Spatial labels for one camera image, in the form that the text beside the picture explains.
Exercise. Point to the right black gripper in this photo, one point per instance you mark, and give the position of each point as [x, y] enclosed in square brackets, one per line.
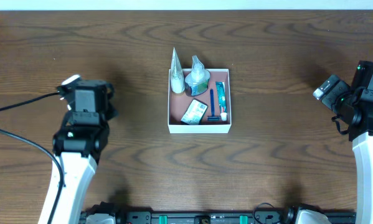
[334, 101]

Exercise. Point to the clear foam pump bottle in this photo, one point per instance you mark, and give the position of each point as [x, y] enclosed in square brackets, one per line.
[198, 79]

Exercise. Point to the white Pantene tube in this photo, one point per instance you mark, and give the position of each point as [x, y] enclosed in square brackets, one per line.
[176, 74]

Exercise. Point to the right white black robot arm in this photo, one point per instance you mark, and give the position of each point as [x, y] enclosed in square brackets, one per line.
[353, 104]

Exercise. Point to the white box pink interior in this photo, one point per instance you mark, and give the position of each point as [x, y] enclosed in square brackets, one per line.
[179, 103]

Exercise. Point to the green white toothbrush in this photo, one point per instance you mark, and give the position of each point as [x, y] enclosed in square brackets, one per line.
[71, 79]

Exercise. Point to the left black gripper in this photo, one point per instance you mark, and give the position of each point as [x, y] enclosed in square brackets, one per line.
[108, 90]

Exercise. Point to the green white toothpaste tube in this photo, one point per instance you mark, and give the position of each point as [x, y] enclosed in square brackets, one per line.
[222, 100]

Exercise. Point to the blue disposable razor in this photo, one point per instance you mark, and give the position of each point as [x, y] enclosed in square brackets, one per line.
[212, 117]

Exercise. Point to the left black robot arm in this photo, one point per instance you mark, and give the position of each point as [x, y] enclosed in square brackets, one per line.
[77, 146]

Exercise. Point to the green Dettol soap bar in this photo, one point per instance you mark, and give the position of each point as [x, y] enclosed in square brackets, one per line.
[194, 113]

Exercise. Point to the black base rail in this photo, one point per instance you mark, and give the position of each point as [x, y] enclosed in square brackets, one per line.
[264, 213]

